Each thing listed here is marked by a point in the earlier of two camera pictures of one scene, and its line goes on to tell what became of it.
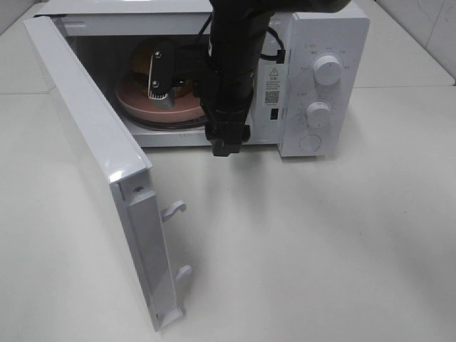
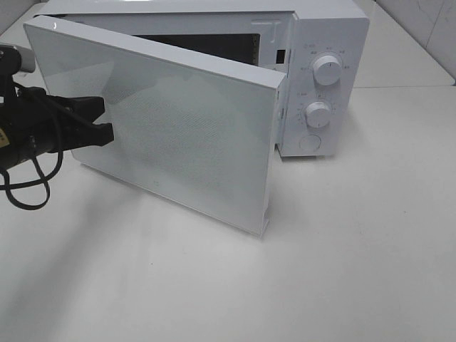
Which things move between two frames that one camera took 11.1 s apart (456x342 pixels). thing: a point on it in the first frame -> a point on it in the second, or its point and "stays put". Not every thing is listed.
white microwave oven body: (315, 103) stays put
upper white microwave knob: (327, 70) stays put
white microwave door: (126, 164) -> (209, 136)
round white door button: (310, 142) stays put
